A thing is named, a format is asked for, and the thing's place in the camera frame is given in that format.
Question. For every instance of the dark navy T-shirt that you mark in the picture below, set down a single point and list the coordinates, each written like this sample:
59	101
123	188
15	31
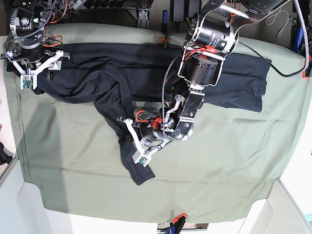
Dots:
113	75

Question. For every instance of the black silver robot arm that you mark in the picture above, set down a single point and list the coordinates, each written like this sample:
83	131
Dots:
212	36
30	50

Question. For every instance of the green table cloth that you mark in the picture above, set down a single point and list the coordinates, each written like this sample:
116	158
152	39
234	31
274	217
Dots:
231	160

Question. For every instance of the orange black clamp bottom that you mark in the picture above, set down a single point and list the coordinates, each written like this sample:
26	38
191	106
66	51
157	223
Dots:
177	224

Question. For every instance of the orange black clamp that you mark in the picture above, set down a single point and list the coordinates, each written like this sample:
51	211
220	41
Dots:
177	224
307	74

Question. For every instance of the orange black clamp right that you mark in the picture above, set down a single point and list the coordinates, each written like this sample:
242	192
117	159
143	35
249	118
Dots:
307	74

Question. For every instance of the metal flexible conduit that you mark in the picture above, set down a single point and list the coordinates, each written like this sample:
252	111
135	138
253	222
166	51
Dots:
306	11

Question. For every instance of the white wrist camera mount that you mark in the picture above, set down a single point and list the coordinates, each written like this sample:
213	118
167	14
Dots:
143	154
29	73

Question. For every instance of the blue clamp handle right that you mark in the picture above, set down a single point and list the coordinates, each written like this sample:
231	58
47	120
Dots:
297	40

